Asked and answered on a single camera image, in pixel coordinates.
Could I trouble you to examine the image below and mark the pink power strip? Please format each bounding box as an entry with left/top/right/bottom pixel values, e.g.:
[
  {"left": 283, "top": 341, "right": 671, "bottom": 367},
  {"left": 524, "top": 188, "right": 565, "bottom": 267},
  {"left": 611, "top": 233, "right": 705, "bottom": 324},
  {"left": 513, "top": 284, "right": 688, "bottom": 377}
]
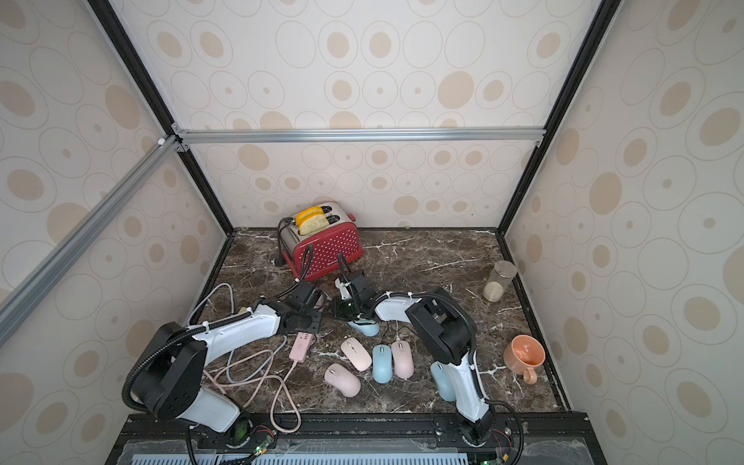
[{"left": 289, "top": 332, "right": 315, "bottom": 363}]

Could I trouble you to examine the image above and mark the pink mouse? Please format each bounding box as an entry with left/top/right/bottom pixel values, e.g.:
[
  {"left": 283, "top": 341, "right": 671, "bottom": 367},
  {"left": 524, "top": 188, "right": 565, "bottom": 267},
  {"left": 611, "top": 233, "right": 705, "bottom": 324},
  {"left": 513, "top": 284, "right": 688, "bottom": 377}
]
[
  {"left": 391, "top": 340, "right": 415, "bottom": 380},
  {"left": 341, "top": 337, "right": 372, "bottom": 372},
  {"left": 324, "top": 363, "right": 362, "bottom": 398}
]

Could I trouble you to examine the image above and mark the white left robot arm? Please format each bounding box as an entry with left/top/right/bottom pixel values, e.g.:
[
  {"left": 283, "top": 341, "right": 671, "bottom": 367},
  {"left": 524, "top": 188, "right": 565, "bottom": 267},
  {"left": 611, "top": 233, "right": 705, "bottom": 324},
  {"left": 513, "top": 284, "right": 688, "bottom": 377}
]
[{"left": 121, "top": 280, "right": 325, "bottom": 433}]

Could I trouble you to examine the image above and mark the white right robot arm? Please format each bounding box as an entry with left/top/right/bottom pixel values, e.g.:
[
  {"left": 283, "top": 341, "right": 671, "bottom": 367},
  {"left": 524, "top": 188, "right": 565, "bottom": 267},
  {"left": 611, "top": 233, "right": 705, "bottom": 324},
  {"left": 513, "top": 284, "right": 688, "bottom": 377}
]
[{"left": 332, "top": 271, "right": 489, "bottom": 425}]

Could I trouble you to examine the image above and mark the blue mouse near strip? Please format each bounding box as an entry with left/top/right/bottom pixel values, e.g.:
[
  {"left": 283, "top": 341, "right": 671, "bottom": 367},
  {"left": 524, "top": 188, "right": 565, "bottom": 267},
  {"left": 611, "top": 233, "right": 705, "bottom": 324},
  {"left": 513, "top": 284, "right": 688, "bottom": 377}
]
[{"left": 348, "top": 319, "right": 380, "bottom": 337}]

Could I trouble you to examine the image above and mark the blue mouse middle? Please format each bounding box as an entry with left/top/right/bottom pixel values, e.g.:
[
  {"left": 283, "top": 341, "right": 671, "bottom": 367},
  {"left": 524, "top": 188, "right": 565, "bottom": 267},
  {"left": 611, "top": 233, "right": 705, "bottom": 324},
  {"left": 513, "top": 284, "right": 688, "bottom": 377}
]
[{"left": 372, "top": 345, "right": 393, "bottom": 385}]

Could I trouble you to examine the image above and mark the blue mouse far right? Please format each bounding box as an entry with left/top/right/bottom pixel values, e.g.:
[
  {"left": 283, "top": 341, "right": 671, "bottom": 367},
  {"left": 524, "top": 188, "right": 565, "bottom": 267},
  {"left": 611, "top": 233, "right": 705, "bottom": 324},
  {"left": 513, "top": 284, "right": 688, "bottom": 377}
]
[{"left": 430, "top": 362, "right": 456, "bottom": 402}]

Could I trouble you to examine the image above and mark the red polka dot toaster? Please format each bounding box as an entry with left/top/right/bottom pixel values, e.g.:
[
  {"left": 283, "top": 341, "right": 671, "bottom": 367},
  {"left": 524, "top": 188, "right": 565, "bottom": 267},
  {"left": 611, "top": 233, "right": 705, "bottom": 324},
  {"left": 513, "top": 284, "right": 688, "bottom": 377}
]
[{"left": 277, "top": 201, "right": 363, "bottom": 281}]

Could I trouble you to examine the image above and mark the yellow toast slice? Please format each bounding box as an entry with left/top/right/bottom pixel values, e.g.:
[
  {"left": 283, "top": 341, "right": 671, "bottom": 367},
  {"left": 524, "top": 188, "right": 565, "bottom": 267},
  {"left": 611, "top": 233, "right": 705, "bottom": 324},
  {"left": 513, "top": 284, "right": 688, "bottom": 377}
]
[{"left": 294, "top": 207, "right": 329, "bottom": 236}]

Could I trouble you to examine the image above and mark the glass jar with powder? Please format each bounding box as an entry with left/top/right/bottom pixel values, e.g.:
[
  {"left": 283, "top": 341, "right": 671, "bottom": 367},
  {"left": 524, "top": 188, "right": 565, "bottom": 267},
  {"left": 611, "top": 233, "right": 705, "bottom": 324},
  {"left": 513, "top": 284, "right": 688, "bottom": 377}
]
[{"left": 482, "top": 260, "right": 517, "bottom": 302}]

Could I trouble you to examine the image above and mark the orange ceramic mug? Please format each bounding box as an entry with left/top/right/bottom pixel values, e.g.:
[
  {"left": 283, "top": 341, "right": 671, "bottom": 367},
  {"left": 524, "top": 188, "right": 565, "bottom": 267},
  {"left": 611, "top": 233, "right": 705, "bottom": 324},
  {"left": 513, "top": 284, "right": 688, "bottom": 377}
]
[{"left": 504, "top": 334, "right": 546, "bottom": 385}]

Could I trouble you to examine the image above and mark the silver back frame bar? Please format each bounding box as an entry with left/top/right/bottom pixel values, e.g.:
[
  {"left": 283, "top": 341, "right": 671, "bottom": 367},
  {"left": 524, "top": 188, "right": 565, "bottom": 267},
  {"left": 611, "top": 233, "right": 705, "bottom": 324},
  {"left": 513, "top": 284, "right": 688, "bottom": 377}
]
[{"left": 178, "top": 127, "right": 546, "bottom": 145}]

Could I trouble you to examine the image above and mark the silver frame bar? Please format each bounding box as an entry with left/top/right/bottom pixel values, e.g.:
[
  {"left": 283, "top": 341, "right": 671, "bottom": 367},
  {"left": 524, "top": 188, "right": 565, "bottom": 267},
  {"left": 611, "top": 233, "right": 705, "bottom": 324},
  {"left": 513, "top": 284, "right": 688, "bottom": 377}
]
[
  {"left": 1, "top": 135, "right": 178, "bottom": 343},
  {"left": 178, "top": 127, "right": 546, "bottom": 145}
]

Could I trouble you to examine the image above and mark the black front rail base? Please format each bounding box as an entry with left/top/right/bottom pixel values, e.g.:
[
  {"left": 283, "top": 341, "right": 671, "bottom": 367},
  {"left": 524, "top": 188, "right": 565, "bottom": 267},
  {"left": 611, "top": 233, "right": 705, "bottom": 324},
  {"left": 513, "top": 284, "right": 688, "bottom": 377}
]
[{"left": 106, "top": 413, "right": 606, "bottom": 464}]

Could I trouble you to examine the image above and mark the silver left frame bar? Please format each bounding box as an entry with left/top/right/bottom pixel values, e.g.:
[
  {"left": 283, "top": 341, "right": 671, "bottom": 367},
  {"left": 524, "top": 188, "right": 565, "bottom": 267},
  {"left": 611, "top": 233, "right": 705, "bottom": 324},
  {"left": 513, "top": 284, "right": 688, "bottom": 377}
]
[{"left": 1, "top": 135, "right": 178, "bottom": 343}]

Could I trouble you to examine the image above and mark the black corner frame post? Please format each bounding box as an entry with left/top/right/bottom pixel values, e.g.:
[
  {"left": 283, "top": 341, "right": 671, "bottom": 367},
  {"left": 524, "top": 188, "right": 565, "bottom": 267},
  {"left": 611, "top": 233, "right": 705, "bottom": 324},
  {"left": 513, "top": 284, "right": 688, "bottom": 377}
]
[{"left": 86, "top": 0, "right": 234, "bottom": 236}]

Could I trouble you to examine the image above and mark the black right frame post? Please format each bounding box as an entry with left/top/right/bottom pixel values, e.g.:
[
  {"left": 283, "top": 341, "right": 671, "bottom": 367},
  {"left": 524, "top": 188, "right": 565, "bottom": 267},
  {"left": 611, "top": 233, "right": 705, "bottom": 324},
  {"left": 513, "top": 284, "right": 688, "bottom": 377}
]
[{"left": 497, "top": 0, "right": 621, "bottom": 236}]

